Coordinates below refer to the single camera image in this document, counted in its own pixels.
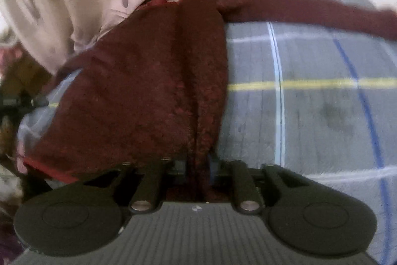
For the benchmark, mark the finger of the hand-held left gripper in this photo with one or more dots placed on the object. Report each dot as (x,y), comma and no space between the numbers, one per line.
(31,102)

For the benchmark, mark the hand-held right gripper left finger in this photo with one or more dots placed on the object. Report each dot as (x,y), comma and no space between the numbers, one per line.
(149,187)

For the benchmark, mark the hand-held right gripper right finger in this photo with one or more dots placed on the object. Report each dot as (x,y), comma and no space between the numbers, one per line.
(212,167)

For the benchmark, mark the maroon knit sweater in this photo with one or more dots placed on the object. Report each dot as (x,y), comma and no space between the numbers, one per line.
(139,81)

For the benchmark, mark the grey plaid bed sheet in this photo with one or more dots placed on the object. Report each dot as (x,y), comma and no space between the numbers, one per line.
(310,103)

